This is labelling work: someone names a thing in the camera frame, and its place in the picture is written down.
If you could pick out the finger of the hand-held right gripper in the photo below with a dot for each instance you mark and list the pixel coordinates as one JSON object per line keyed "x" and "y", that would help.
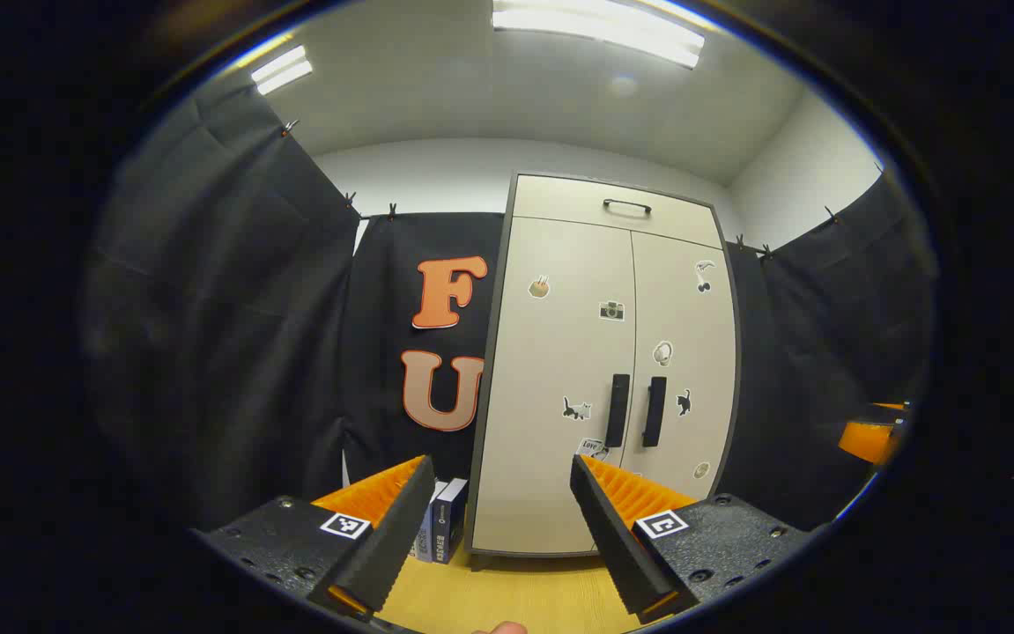
{"x": 863, "y": 438}

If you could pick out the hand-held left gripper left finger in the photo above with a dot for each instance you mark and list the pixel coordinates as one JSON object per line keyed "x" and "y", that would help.
{"x": 401, "y": 528}

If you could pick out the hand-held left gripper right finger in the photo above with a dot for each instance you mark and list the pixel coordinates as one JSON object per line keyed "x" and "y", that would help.
{"x": 608, "y": 537}

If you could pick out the shoe cabinet door camera sticker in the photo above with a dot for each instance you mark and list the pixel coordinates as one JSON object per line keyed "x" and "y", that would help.
{"x": 551, "y": 352}

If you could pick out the beige double-door shoe cabinet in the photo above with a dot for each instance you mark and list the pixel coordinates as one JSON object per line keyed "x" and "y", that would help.
{"x": 496, "y": 352}

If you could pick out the shoe cabinet door headphone sticker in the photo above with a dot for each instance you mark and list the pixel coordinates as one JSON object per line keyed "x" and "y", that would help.
{"x": 692, "y": 326}

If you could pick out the beige cabinet drawer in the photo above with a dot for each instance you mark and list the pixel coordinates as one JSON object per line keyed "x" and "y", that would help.
{"x": 559, "y": 201}

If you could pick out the black backdrop cloth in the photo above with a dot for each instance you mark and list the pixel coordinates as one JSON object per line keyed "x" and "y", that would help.
{"x": 233, "y": 335}

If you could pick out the large ceiling light panel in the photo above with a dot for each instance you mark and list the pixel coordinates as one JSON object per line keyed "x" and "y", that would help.
{"x": 599, "y": 26}

